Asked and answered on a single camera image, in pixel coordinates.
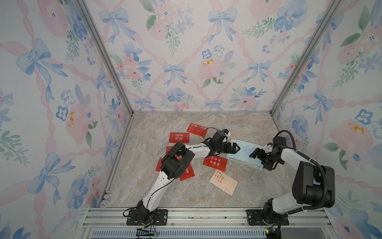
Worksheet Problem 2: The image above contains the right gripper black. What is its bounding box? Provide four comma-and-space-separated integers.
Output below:
250, 148, 280, 170

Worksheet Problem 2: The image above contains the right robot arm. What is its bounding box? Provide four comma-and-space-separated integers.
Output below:
248, 130, 335, 225

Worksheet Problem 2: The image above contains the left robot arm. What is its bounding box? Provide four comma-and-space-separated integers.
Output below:
135, 129, 240, 225

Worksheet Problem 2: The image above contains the red card near album front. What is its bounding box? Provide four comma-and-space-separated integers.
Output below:
203, 156, 228, 172

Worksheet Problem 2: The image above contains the red card far top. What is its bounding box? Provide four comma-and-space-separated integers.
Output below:
187, 123, 208, 137

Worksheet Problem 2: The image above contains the red card 100 percent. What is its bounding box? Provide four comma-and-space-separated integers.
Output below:
180, 165, 195, 181

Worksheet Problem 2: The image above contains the red card upper left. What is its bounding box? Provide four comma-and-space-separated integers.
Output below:
169, 132, 190, 144

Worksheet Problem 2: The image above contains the red card get rich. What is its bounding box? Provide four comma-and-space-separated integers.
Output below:
166, 146, 173, 153

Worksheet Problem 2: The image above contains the red card lower left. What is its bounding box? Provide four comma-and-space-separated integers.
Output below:
156, 158, 163, 172

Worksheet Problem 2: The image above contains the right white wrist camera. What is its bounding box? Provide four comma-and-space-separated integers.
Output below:
265, 142, 273, 153

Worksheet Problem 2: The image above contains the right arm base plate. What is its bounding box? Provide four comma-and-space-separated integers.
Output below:
246, 209, 282, 226

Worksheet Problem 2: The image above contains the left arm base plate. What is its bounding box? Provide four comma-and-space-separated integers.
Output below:
125, 208, 168, 226

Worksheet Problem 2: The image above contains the aluminium front rail frame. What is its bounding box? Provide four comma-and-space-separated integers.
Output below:
77, 208, 338, 239

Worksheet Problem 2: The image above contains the right aluminium corner post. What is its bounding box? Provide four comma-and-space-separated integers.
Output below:
270, 0, 343, 116

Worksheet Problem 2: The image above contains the aluminium corner post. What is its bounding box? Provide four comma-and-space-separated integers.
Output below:
74, 0, 133, 117
270, 0, 343, 116

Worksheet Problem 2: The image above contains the left aluminium corner post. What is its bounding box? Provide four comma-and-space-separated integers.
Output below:
74, 0, 133, 117

